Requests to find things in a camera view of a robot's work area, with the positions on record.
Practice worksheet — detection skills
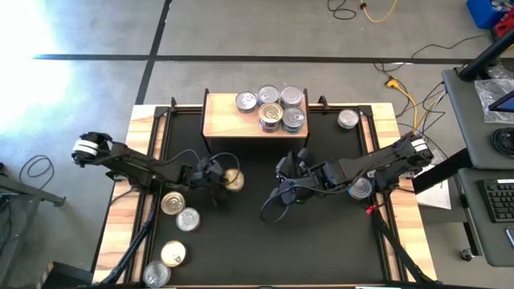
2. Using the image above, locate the black stand leg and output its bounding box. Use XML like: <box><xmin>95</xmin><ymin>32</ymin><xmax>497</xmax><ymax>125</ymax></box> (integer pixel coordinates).
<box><xmin>411</xmin><ymin>147</ymin><xmax>471</xmax><ymax>196</ymax></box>

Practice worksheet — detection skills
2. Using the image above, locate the red label can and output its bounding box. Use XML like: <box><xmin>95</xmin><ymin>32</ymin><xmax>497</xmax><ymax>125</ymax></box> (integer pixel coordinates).
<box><xmin>175</xmin><ymin>206</ymin><xmax>201</xmax><ymax>233</ymax></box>

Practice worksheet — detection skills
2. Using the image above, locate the wooden shelf with black legs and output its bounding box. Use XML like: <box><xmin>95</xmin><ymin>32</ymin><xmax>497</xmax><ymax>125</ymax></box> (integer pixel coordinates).
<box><xmin>199</xmin><ymin>87</ymin><xmax>309</xmax><ymax>156</ymax></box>

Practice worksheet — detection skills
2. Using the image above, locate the yellow extension cable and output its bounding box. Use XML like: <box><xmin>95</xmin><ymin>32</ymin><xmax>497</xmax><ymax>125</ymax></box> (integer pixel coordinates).
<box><xmin>385</xmin><ymin>78</ymin><xmax>421</xmax><ymax>144</ymax></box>

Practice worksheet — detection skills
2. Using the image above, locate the yellow floor cable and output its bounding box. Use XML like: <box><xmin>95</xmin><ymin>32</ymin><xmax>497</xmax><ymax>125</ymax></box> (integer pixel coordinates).
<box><xmin>360</xmin><ymin>0</ymin><xmax>398</xmax><ymax>23</ymax></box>

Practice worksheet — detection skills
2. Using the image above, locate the multicolour label tuna can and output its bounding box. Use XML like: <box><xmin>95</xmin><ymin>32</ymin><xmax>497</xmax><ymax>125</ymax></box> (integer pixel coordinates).
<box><xmin>337</xmin><ymin>108</ymin><xmax>360</xmax><ymax>130</ymax></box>

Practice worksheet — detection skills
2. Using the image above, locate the grey metal stand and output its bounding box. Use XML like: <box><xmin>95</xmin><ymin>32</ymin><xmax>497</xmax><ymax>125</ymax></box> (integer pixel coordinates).
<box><xmin>0</xmin><ymin>176</ymin><xmax>67</xmax><ymax>289</ymax></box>

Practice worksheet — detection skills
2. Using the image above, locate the white paper sheet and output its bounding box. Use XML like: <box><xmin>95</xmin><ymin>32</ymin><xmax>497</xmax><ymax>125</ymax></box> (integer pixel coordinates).
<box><xmin>413</xmin><ymin>160</ymin><xmax>453</xmax><ymax>210</ymax></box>

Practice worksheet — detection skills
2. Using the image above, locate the silver lid can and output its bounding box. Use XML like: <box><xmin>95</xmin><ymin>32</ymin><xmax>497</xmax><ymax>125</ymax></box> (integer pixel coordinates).
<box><xmin>235</xmin><ymin>91</ymin><xmax>259</xmax><ymax>114</ymax></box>
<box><xmin>141</xmin><ymin>259</ymin><xmax>171</xmax><ymax>288</ymax></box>

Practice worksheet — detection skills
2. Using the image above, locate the black metal table frame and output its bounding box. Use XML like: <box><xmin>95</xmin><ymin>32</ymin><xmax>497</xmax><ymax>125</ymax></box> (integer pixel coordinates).
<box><xmin>92</xmin><ymin>96</ymin><xmax>439</xmax><ymax>289</ymax></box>

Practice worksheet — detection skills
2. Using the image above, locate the black box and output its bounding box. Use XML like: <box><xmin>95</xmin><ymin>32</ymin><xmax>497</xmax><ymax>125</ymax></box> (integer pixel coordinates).
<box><xmin>39</xmin><ymin>260</ymin><xmax>96</xmax><ymax>289</ymax></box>

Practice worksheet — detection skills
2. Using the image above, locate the clear plastic bag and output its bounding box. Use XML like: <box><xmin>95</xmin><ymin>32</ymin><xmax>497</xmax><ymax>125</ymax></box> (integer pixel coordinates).
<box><xmin>473</xmin><ymin>78</ymin><xmax>514</xmax><ymax>124</ymax></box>

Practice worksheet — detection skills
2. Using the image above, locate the black keyboard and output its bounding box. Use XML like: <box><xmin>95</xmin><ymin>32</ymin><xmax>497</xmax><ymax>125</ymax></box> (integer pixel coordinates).
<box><xmin>476</xmin><ymin>178</ymin><xmax>514</xmax><ymax>224</ymax></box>

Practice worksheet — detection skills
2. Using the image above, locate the grey desk surface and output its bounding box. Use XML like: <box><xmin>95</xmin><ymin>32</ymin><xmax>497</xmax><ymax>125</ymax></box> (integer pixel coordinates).
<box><xmin>455</xmin><ymin>166</ymin><xmax>514</xmax><ymax>268</ymax></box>
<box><xmin>441</xmin><ymin>66</ymin><xmax>514</xmax><ymax>169</ymax></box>

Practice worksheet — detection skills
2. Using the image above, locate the blue plastic bin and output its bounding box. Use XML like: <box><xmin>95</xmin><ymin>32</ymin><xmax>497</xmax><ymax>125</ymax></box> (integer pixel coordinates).
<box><xmin>465</xmin><ymin>0</ymin><xmax>508</xmax><ymax>30</ymax></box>

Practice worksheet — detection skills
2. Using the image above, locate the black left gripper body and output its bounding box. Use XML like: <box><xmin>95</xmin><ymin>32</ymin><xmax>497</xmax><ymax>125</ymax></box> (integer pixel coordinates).
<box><xmin>191</xmin><ymin>157</ymin><xmax>226</xmax><ymax>190</ymax></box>

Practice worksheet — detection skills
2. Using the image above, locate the blue screen monitor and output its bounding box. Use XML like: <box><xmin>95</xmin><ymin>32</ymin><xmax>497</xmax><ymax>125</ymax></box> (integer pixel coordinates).
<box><xmin>487</xmin><ymin>90</ymin><xmax>514</xmax><ymax>113</ymax></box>

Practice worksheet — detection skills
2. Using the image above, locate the coiled black cable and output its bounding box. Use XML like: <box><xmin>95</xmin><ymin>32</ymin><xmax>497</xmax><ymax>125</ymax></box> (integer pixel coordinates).
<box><xmin>489</xmin><ymin>126</ymin><xmax>514</xmax><ymax>158</ymax></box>

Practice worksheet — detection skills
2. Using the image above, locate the blue label tuna can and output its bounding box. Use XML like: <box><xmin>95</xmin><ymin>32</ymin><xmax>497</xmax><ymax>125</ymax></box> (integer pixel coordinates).
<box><xmin>257</xmin><ymin>83</ymin><xmax>281</xmax><ymax>106</ymax></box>

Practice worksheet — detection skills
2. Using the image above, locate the long black floor cable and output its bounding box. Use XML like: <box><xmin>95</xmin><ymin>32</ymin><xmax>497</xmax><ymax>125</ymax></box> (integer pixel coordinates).
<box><xmin>373</xmin><ymin>34</ymin><xmax>491</xmax><ymax>75</ymax></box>

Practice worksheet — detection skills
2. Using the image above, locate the black table mat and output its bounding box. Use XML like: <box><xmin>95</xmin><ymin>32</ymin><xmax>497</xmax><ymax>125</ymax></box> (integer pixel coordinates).
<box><xmin>159</xmin><ymin>111</ymin><xmax>387</xmax><ymax>284</ymax></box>

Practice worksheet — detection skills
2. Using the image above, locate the red object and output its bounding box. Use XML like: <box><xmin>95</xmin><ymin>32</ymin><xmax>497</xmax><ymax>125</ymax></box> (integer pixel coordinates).
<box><xmin>493</xmin><ymin>18</ymin><xmax>514</xmax><ymax>39</ymax></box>

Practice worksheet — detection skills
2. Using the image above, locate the green label gold lid can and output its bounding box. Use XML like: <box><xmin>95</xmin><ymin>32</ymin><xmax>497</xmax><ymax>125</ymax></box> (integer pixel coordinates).
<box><xmin>223</xmin><ymin>168</ymin><xmax>246</xmax><ymax>193</ymax></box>

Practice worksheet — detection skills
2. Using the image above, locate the black cable loop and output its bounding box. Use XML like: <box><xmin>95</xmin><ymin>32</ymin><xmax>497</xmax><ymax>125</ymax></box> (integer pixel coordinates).
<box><xmin>18</xmin><ymin>154</ymin><xmax>55</xmax><ymax>189</ymax></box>

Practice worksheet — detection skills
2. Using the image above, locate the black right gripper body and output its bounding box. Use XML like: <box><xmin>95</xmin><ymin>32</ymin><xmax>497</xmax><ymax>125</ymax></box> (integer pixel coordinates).
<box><xmin>297</xmin><ymin>160</ymin><xmax>337</xmax><ymax>189</ymax></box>

